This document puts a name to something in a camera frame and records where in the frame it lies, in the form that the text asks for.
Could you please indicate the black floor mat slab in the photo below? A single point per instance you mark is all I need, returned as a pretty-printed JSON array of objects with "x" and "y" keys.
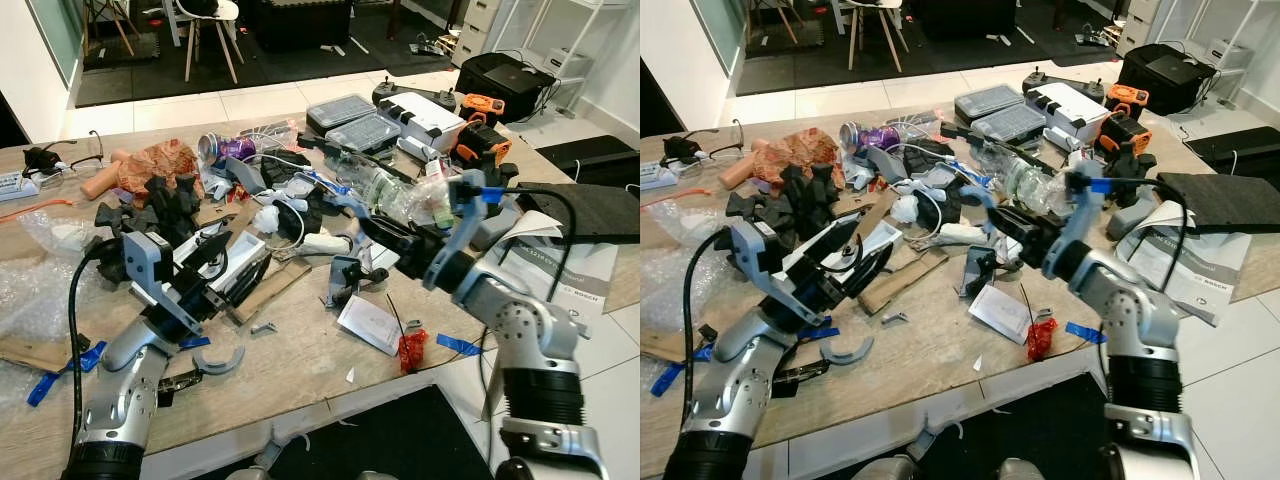
[
  {"x": 590, "y": 158},
  {"x": 1235, "y": 150}
]

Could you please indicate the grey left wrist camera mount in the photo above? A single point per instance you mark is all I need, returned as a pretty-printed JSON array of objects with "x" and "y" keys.
[
  {"x": 148, "y": 262},
  {"x": 752, "y": 250}
]

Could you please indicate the crumpled brown paper bag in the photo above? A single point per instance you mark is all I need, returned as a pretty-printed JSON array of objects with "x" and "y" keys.
[
  {"x": 155, "y": 165},
  {"x": 800, "y": 150}
]

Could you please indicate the clear crushed plastic bottle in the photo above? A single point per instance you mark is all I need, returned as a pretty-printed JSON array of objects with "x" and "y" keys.
[
  {"x": 1030, "y": 180},
  {"x": 400, "y": 195}
]

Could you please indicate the black cabinet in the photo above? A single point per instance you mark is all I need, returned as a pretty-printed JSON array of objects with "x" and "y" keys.
[
  {"x": 965, "y": 16},
  {"x": 300, "y": 20}
]

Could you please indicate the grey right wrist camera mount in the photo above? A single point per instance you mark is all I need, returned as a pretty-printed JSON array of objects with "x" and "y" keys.
[
  {"x": 466, "y": 212},
  {"x": 1086, "y": 200}
]

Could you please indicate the large black floor mat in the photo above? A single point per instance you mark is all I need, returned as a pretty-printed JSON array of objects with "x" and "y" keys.
[
  {"x": 1010, "y": 430},
  {"x": 380, "y": 440}
]

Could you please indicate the black flat foam pad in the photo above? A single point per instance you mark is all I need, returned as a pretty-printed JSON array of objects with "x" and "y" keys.
[
  {"x": 590, "y": 215},
  {"x": 1220, "y": 200}
]

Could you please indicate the brown cardboard strip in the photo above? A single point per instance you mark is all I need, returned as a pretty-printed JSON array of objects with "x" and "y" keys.
[
  {"x": 272, "y": 288},
  {"x": 900, "y": 275}
]

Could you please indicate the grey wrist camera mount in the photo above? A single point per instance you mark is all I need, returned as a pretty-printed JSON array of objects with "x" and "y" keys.
[
  {"x": 752, "y": 250},
  {"x": 1086, "y": 200},
  {"x": 148, "y": 262},
  {"x": 466, "y": 212}
]

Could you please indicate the black framed glasses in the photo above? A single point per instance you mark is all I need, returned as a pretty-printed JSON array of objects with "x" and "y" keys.
[
  {"x": 88, "y": 160},
  {"x": 727, "y": 148}
]

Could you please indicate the small grey bracket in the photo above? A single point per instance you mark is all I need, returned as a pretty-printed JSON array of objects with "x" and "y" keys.
[
  {"x": 893, "y": 318},
  {"x": 262, "y": 327}
]

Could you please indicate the white chair wooden legs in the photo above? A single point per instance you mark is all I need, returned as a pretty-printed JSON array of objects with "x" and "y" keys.
[
  {"x": 210, "y": 30},
  {"x": 875, "y": 25}
]

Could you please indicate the white power strip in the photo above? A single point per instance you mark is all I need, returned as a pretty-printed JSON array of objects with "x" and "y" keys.
[
  {"x": 15, "y": 185},
  {"x": 655, "y": 178}
]

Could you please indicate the grey curved plastic piece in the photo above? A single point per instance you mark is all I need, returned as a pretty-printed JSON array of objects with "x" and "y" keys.
[
  {"x": 848, "y": 354},
  {"x": 218, "y": 364}
]

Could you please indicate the white Bosch booklet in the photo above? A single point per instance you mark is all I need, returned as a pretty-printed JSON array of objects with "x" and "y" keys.
[
  {"x": 570, "y": 275},
  {"x": 1200, "y": 270}
]

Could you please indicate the white crumpled tissue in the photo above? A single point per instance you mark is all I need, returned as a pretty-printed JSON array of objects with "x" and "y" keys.
[
  {"x": 265, "y": 215},
  {"x": 903, "y": 208}
]

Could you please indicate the grey plastic organiser box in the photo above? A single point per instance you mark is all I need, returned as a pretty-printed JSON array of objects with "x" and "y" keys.
[
  {"x": 1010, "y": 122},
  {"x": 340, "y": 110},
  {"x": 988, "y": 100},
  {"x": 365, "y": 131}
]

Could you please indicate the red crumpled wrapper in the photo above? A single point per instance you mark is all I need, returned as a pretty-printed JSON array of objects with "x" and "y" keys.
[
  {"x": 1040, "y": 338},
  {"x": 411, "y": 350}
]

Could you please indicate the black bag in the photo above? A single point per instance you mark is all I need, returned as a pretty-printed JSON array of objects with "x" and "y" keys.
[
  {"x": 1165, "y": 75},
  {"x": 505, "y": 80}
]

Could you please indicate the pinkish wooden cylinder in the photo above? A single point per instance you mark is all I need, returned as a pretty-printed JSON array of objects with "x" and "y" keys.
[
  {"x": 738, "y": 170},
  {"x": 100, "y": 180}
]

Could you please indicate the long blue tape strip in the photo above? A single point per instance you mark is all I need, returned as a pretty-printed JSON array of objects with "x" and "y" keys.
[
  {"x": 665, "y": 376},
  {"x": 55, "y": 378}
]

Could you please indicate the orange and black tool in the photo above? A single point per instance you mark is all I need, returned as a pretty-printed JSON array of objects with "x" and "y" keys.
[
  {"x": 1125, "y": 136},
  {"x": 485, "y": 145}
]

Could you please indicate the white rectangular device case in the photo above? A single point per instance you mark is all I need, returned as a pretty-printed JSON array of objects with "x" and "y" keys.
[
  {"x": 1068, "y": 105},
  {"x": 420, "y": 115}
]

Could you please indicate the purple drink can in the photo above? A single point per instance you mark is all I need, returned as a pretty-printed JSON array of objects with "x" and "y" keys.
[
  {"x": 875, "y": 135},
  {"x": 235, "y": 148}
]

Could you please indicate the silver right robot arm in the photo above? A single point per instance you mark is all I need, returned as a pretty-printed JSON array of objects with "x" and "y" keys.
[
  {"x": 1140, "y": 335},
  {"x": 530, "y": 335}
]

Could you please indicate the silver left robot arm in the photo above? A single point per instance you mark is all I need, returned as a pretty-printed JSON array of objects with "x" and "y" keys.
[
  {"x": 130, "y": 385},
  {"x": 740, "y": 385}
]

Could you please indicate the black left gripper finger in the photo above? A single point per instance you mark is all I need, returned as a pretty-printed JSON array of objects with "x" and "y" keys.
[
  {"x": 207, "y": 251},
  {"x": 870, "y": 273},
  {"x": 832, "y": 238},
  {"x": 250, "y": 282}
]

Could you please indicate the black foam pieces pile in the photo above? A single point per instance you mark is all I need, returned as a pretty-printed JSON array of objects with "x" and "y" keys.
[
  {"x": 165, "y": 205},
  {"x": 795, "y": 200}
]

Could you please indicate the white shelving unit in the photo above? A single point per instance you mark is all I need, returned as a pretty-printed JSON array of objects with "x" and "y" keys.
[
  {"x": 1200, "y": 30},
  {"x": 560, "y": 40}
]

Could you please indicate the clear bubble wrap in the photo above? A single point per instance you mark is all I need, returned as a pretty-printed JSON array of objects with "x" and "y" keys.
[
  {"x": 35, "y": 290},
  {"x": 662, "y": 275}
]

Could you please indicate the white paper card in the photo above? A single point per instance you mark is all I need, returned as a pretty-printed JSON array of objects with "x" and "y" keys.
[
  {"x": 370, "y": 322},
  {"x": 1003, "y": 312}
]

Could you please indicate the short blue tape strip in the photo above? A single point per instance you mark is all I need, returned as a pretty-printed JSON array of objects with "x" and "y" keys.
[
  {"x": 460, "y": 345},
  {"x": 1085, "y": 332}
]

